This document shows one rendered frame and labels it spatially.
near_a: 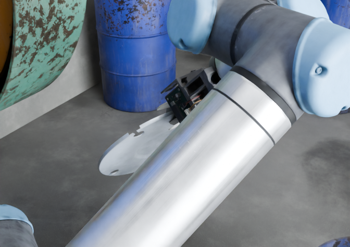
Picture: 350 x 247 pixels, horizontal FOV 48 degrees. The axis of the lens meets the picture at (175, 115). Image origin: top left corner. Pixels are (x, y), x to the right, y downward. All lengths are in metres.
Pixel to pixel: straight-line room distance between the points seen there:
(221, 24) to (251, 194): 1.84
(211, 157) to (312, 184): 2.04
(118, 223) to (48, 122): 2.61
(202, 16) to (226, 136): 0.14
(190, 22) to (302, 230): 1.73
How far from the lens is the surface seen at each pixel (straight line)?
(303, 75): 0.32
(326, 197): 2.29
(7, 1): 0.79
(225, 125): 0.32
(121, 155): 0.81
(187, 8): 0.43
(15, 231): 0.50
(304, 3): 0.50
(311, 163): 2.52
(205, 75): 0.56
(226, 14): 0.41
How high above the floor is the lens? 1.40
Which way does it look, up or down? 29 degrees down
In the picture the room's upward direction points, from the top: straight up
